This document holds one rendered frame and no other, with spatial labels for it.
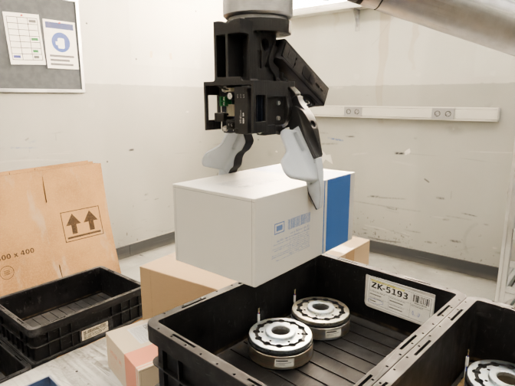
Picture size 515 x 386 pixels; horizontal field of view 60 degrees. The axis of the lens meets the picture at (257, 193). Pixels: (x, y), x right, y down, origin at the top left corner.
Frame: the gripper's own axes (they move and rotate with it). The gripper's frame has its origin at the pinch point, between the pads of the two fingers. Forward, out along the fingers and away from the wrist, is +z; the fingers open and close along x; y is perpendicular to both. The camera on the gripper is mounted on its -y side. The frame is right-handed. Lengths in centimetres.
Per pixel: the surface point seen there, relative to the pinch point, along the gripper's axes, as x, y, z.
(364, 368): 6.3, -15.1, 28.2
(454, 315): 16.9, -20.7, 18.3
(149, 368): -25.9, 0.7, 33.7
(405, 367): 16.4, -4.2, 18.0
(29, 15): -257, -90, -60
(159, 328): -12.3, 8.3, 18.0
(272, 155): -218, -282, 43
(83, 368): -45, 3, 41
